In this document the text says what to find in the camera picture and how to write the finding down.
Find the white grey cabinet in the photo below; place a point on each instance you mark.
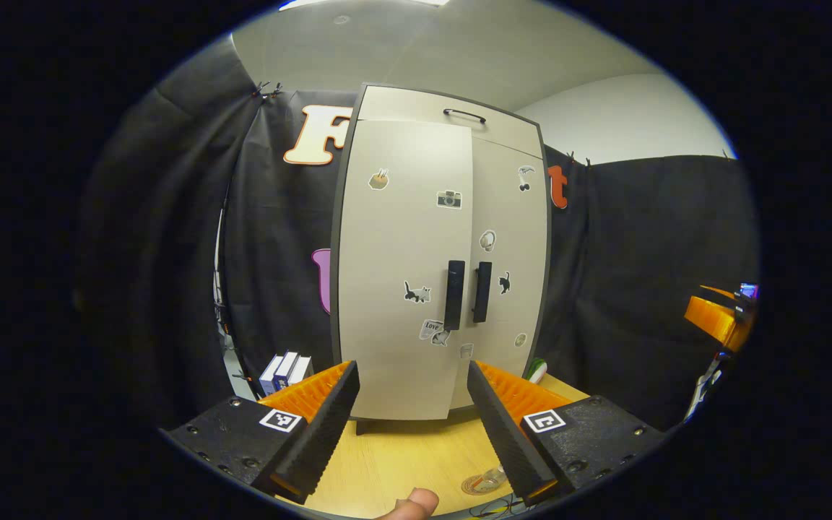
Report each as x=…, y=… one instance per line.
x=336, y=253

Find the white cabinet door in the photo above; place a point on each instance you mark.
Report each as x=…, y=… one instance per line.
x=401, y=238
x=513, y=217

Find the white cabinet drawer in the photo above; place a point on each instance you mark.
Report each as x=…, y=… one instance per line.
x=416, y=105

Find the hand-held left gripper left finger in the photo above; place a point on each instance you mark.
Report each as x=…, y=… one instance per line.
x=318, y=440

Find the lit screen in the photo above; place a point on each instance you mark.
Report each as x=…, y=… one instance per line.
x=749, y=291

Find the green white tube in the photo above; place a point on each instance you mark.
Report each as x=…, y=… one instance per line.
x=537, y=370

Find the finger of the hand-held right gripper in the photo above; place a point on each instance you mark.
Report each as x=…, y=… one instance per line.
x=723, y=294
x=712, y=318

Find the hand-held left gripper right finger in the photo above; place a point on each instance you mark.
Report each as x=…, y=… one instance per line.
x=506, y=440

